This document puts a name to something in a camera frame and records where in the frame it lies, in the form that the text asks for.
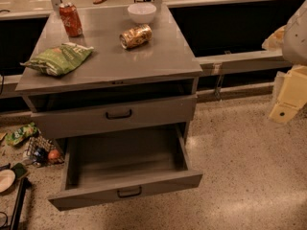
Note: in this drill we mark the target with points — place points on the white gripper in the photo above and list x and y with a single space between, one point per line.
295 37

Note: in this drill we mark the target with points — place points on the grey drawer cabinet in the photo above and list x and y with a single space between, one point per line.
166 57

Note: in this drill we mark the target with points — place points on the grey open bottom drawer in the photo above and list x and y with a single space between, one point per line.
115 166

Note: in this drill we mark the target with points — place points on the red soda can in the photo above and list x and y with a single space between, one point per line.
70 19

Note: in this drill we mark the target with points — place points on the grey middle drawer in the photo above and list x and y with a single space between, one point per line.
114 117

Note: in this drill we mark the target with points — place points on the white bowl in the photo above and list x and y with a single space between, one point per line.
142 13

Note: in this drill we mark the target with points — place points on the green chip bag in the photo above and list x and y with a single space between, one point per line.
60 60

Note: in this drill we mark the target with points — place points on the green snack bag on floor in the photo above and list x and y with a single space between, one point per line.
21 134

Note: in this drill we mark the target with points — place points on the green sponge on floor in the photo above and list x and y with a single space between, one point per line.
20 171

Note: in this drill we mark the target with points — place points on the black stand on floor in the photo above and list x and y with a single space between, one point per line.
12 222

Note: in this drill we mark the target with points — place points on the round plate on floor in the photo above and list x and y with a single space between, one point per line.
7 178

